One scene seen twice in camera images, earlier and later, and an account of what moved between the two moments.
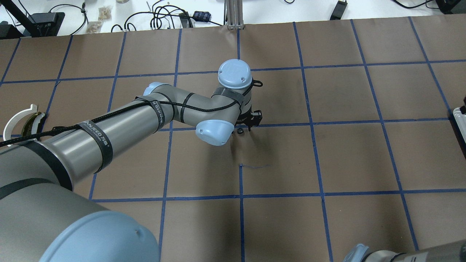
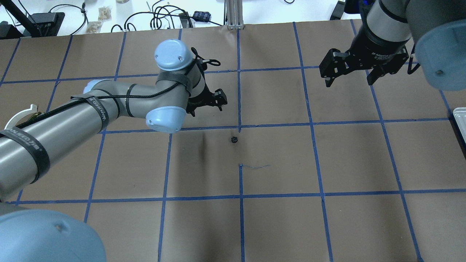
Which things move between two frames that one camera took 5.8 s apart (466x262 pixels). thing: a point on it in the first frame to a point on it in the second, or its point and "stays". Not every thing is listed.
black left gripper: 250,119 to 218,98
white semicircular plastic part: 7,134 stays
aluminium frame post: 233,17 stays
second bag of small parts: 94,27 stays
